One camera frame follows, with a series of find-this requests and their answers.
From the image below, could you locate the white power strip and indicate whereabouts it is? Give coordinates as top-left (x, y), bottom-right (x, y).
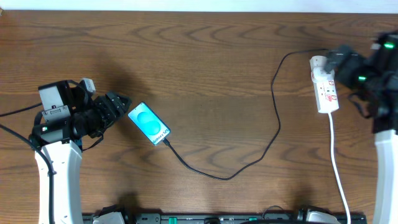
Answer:
top-left (311, 67), bottom-right (339, 114)

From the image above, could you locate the blue Galaxy smartphone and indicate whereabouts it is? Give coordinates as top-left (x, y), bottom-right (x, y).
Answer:
top-left (128, 102), bottom-right (171, 146)

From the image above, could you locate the black charger cable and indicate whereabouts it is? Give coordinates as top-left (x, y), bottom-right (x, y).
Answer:
top-left (162, 49), bottom-right (330, 181)

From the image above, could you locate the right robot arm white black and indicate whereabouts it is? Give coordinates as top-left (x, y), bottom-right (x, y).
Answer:
top-left (323, 31), bottom-right (397, 223)

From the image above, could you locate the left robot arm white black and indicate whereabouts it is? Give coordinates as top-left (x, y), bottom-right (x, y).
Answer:
top-left (30, 88), bottom-right (131, 223)

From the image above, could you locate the white USB charger adapter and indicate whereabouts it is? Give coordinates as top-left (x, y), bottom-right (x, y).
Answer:
top-left (310, 55), bottom-right (327, 71)

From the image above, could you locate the white power strip cord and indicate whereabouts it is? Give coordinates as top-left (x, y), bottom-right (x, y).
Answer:
top-left (328, 112), bottom-right (352, 224)

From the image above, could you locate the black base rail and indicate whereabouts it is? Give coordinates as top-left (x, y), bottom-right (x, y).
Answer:
top-left (82, 212), bottom-right (368, 224)

